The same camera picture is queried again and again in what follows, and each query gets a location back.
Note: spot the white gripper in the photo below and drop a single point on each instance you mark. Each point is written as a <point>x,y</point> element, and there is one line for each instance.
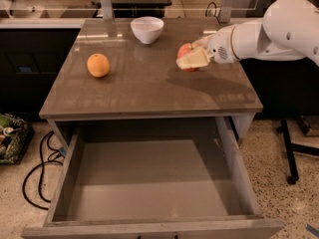
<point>220,47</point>

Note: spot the red apple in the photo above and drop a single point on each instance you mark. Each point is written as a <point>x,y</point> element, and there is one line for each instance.
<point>185,49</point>

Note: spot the grey open drawer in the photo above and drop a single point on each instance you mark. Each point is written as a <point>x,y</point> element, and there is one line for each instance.
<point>154,179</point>

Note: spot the grey counter cabinet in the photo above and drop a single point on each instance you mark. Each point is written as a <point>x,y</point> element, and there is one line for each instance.
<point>144,80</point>

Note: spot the orange fruit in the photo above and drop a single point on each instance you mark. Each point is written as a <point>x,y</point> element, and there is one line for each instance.
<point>98,65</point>

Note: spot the white ceramic bowl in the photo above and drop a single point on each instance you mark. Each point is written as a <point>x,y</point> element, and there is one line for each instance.
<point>147,29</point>

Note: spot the dark basket with items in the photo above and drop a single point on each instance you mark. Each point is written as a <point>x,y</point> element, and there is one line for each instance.
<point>15,137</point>

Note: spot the black stand leg with caster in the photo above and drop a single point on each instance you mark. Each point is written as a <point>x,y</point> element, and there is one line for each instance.
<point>291,147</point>

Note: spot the dark background table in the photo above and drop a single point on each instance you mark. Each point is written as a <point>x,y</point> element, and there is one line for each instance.
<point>131,8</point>

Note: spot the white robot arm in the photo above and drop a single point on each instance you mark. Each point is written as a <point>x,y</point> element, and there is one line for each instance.
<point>288,31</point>

